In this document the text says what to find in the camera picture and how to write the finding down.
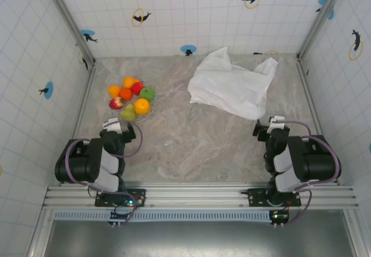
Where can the green pear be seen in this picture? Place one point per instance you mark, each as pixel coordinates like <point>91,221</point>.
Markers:
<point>128,113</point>

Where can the large orange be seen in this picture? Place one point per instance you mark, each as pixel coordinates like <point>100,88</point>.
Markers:
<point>142,106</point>

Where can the red and yellow apple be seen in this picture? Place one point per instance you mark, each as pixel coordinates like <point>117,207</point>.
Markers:
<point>116,103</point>

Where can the deep orange tangerine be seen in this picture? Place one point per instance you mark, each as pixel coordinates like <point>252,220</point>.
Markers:
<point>126,93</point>

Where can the green apple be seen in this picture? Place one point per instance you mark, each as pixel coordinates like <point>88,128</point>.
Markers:
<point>147,93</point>

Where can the small yellow-orange fruit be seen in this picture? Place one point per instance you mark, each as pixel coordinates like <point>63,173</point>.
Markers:
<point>114,90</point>

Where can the orange lumpy fruit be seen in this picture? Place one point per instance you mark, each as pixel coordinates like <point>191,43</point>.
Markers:
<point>129,81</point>

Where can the white plastic bag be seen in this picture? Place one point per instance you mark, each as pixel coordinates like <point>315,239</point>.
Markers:
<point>232,88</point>

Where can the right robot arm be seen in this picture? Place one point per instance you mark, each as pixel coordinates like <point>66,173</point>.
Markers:
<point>316,161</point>

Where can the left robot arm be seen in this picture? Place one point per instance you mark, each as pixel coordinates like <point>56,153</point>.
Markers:
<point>78,164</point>

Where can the pile of mixed fruit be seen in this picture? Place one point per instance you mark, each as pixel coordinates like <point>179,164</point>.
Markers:
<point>152,106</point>

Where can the left controller board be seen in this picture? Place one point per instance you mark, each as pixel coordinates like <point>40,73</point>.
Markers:
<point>121,215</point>

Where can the controller board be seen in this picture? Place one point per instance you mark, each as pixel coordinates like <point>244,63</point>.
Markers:
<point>121,215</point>
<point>279,217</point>

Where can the right controller board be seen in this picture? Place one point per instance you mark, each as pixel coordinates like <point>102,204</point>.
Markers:
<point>279,217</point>

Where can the blue circle dolphin sticker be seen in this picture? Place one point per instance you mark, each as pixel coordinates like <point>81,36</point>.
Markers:
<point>88,36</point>
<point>47,90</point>
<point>188,49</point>

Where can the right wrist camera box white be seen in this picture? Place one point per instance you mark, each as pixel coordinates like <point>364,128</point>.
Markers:
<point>276,123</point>

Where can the left aluminium side rail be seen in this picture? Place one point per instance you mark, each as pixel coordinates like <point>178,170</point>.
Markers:
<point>85,100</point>

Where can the aluminium side rail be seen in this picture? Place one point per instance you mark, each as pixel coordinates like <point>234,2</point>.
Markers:
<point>310,94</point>
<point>85,100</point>

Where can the right aluminium side rail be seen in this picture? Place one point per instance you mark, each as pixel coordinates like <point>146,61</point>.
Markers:
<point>310,94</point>

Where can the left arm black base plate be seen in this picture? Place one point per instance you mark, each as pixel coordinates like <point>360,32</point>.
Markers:
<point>139,196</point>

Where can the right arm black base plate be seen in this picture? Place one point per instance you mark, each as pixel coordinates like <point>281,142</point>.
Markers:
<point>255,196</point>

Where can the aluminium front rail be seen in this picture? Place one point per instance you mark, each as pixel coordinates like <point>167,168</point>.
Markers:
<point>197,194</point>

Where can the left aluminium corner post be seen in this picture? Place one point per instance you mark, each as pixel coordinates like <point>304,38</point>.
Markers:
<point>68,19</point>

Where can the aluminium corner post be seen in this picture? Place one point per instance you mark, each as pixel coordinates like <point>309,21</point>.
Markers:
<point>68,19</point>
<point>321,16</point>

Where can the right aluminium corner post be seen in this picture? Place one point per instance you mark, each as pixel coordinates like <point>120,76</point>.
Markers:
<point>321,16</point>

